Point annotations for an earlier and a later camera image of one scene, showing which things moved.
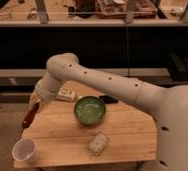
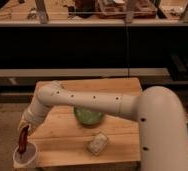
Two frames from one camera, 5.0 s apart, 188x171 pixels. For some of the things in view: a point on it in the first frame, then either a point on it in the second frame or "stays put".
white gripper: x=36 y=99 -> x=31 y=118
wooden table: x=59 y=139 stays put
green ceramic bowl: x=89 y=110 stays put
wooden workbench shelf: x=92 y=13 stays put
